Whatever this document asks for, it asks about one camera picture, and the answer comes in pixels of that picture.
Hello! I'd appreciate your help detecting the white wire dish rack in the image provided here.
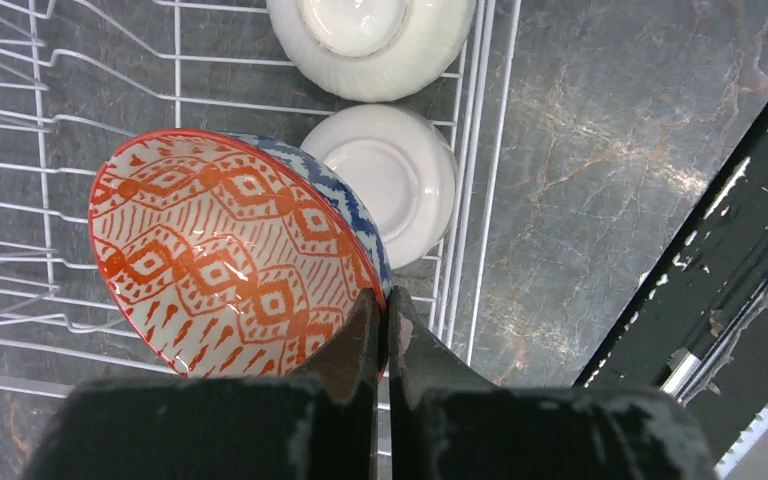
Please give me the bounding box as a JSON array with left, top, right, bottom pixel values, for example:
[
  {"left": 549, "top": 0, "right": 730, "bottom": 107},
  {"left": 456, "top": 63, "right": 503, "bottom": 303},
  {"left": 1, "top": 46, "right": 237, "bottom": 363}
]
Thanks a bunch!
[{"left": 0, "top": 0, "right": 524, "bottom": 458}]

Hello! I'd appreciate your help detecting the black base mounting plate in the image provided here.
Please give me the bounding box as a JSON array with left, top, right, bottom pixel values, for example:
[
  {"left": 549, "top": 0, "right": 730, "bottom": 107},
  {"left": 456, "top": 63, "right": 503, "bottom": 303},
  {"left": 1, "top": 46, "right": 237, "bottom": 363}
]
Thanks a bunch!
[{"left": 577, "top": 103, "right": 768, "bottom": 456}]

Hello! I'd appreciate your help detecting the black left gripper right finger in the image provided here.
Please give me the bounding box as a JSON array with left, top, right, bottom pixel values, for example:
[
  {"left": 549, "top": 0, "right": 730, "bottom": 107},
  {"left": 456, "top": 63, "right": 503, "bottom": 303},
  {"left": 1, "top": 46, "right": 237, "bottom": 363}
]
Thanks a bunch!
[{"left": 388, "top": 286, "right": 715, "bottom": 479}]

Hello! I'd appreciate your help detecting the blue patterned bowl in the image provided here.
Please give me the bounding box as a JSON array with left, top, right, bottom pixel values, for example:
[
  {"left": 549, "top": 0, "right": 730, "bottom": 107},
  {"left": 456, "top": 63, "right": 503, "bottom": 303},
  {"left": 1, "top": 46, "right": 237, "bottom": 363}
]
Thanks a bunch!
[{"left": 88, "top": 128, "right": 393, "bottom": 377}]

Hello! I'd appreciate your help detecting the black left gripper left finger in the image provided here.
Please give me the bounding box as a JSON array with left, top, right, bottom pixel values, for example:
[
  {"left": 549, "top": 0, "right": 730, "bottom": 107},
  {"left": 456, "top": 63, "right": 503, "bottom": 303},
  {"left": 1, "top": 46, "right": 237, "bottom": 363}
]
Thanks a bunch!
[{"left": 22, "top": 289, "right": 380, "bottom": 479}]

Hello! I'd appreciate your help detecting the white ribbed bowl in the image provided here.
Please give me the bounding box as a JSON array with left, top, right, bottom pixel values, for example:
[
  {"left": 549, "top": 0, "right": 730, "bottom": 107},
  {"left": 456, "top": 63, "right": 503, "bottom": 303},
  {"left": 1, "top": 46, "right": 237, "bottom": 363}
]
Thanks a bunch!
[{"left": 266, "top": 0, "right": 476, "bottom": 103}]

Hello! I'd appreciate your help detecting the white smooth bowl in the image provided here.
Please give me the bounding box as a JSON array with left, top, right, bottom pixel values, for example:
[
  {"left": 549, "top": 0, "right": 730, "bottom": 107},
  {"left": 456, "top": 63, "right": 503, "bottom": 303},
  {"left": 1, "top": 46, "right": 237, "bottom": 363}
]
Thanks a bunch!
[{"left": 301, "top": 104, "right": 456, "bottom": 269}]

